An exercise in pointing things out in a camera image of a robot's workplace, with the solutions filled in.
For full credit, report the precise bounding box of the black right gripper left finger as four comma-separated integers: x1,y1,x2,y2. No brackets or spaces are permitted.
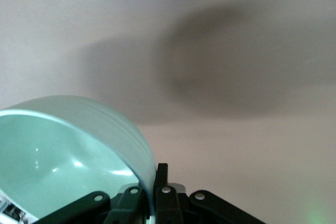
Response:
34,184,150,224

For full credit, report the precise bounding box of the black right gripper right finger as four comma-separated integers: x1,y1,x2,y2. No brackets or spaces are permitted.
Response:
153,163,266,224

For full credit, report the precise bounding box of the pale green bowl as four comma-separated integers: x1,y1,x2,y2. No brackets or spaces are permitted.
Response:
0,95,158,221

